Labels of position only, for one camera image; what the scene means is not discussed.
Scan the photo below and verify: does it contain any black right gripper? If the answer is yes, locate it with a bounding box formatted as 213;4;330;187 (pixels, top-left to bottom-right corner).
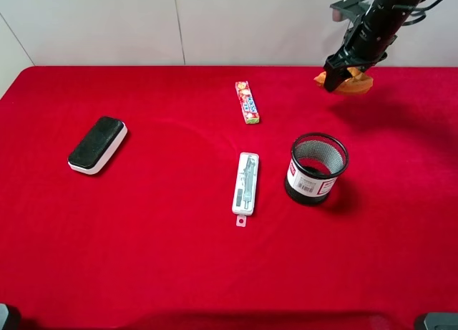
323;7;399;92

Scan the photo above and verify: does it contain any orange waffle wedge toy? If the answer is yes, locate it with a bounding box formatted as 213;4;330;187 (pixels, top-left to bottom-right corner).
333;67;374;95

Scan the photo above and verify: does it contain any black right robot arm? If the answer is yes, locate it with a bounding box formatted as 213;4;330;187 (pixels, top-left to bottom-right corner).
323;0;443;81

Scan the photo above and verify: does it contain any black mesh pen cup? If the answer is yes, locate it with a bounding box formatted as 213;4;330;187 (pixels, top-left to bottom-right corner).
284;132;349;205

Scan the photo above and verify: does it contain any red candy stick pack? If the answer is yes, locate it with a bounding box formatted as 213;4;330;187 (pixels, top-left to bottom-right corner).
235;81;260;125

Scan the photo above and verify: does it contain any white compass set case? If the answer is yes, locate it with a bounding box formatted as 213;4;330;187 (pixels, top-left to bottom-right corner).
232;152;259;227

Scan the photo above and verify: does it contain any red table cloth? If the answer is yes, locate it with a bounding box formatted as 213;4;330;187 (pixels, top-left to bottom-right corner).
1;67;457;329

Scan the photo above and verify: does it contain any dark right base corner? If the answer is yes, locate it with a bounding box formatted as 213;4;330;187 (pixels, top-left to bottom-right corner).
414;312;458;330

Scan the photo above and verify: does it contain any dark base corner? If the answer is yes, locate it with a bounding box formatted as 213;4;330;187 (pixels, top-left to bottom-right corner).
414;312;458;330
0;304;21;330

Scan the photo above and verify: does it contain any black and white board eraser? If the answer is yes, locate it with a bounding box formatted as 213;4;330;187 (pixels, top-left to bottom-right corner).
67;116;128;175

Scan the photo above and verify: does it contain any dark left base corner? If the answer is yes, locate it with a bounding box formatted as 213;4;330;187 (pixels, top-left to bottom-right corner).
0;304;21;330

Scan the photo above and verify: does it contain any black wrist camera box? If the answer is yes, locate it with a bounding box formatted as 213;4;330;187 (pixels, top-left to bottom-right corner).
330;0;370;22

